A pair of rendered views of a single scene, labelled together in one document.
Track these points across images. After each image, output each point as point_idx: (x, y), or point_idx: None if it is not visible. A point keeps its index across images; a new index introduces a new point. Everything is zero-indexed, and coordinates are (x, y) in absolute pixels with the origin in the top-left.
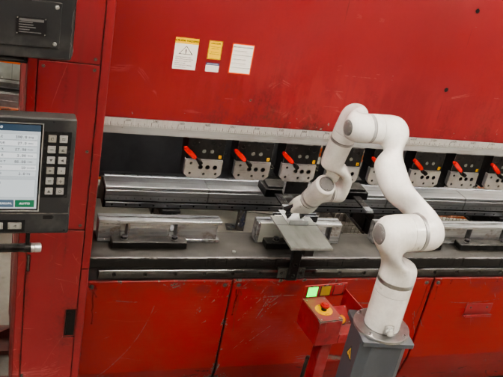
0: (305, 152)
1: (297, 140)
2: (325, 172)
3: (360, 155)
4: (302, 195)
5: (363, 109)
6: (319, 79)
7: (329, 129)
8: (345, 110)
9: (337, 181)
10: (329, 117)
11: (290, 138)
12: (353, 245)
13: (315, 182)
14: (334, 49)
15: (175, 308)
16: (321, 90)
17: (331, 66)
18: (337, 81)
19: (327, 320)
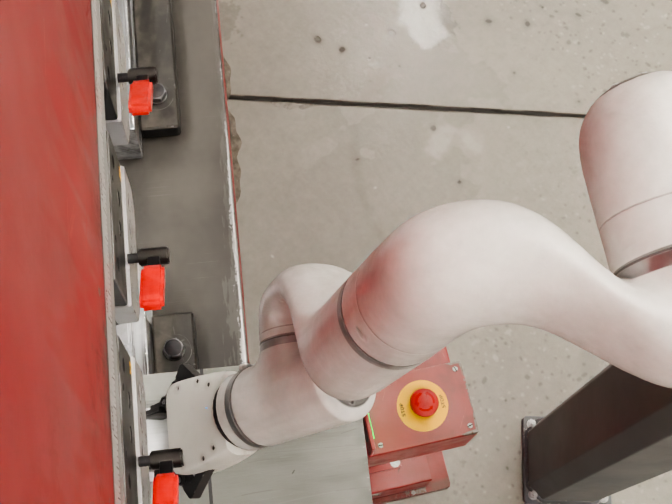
0: (127, 410)
1: (119, 451)
2: (128, 315)
3: (114, 155)
4: (252, 447)
5: (574, 243)
6: (61, 338)
7: (103, 287)
8: (468, 309)
9: (286, 310)
10: (94, 284)
11: (120, 487)
12: (161, 227)
13: (339, 420)
14: (17, 223)
15: None
16: (71, 325)
17: (41, 249)
18: (58, 225)
19: (471, 409)
